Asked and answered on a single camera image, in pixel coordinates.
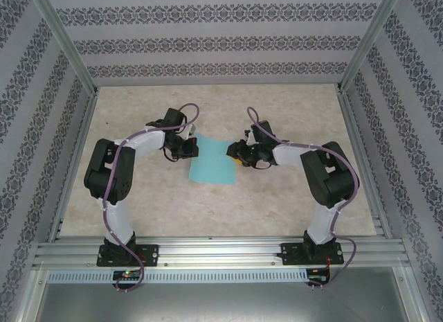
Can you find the right arm's black base plate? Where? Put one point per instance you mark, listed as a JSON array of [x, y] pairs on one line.
[[289, 254]]

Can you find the wide grooved aluminium rail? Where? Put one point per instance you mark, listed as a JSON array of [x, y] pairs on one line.
[[221, 254]]

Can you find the turquoise cloth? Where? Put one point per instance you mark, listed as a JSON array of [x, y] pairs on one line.
[[211, 162]]

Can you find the left arm's black base plate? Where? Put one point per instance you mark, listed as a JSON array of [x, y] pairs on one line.
[[152, 254]]

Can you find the aluminium frame post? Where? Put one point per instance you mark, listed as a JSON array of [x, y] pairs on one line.
[[65, 45], [370, 41]]

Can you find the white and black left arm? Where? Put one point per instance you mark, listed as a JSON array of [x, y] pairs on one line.
[[104, 176]]

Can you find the aluminium side rail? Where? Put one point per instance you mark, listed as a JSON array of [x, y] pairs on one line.
[[75, 162], [353, 128]]

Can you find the small black controller board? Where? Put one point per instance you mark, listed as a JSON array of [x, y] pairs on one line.
[[316, 273], [126, 275]]

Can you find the grey sheet metal tray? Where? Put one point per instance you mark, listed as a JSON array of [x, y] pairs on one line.
[[221, 301]]

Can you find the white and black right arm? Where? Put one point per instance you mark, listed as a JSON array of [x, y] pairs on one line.
[[325, 176]]

